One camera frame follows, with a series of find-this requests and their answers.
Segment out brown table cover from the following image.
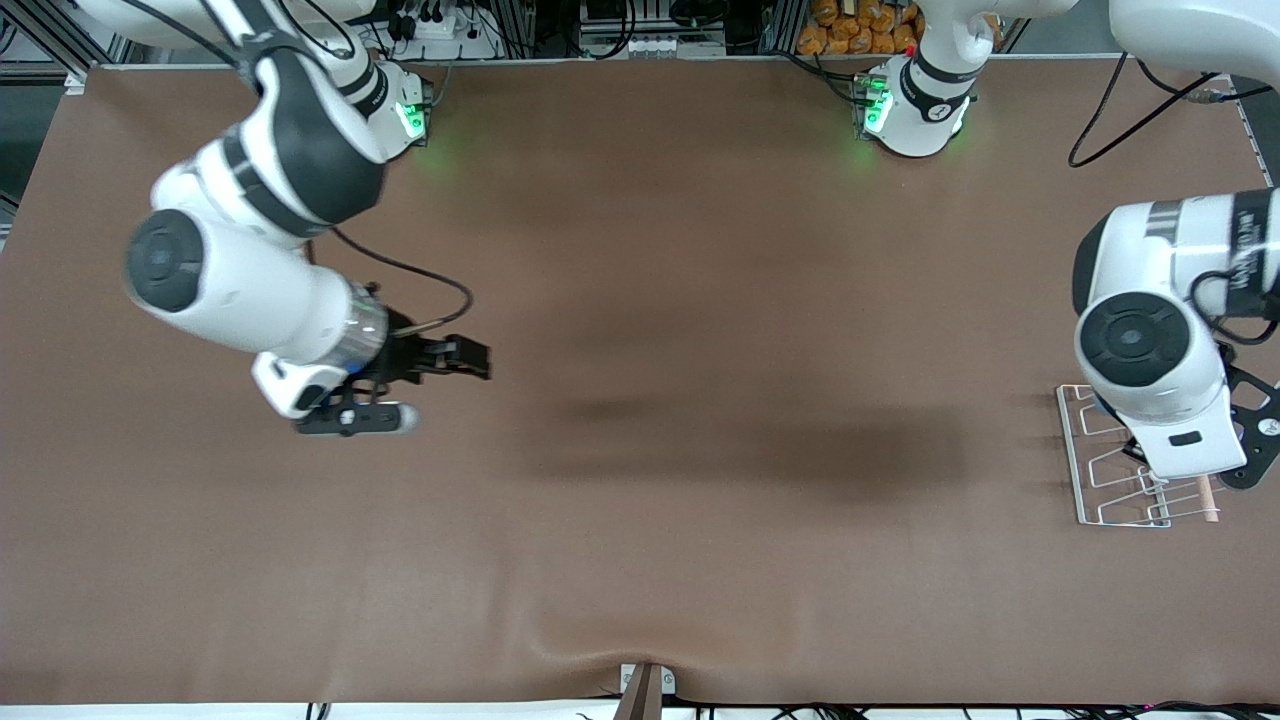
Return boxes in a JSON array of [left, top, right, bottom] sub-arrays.
[[0, 55, 1280, 706]]

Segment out white power strip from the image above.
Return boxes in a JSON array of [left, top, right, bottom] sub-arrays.
[[392, 0, 501, 61]]

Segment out white connector block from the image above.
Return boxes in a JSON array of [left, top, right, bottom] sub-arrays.
[[580, 28, 728, 59]]

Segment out orange snack pile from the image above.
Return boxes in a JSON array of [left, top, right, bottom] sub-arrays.
[[797, 0, 923, 56]]

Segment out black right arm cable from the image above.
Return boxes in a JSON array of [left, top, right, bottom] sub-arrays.
[[305, 228, 474, 333]]

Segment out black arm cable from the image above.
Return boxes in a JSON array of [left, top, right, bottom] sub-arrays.
[[305, 228, 474, 333], [1068, 52, 1280, 346]]

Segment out metal clamp bracket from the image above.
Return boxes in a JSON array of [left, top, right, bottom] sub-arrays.
[[615, 662, 677, 720]]

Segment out aluminium frame profiles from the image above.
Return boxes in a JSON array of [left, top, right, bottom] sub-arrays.
[[0, 0, 151, 76]]

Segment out white wire cup rack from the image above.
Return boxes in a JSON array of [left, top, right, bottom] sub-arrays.
[[1056, 384, 1223, 528]]

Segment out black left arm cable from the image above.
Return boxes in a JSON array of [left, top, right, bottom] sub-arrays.
[[1068, 52, 1280, 346]]

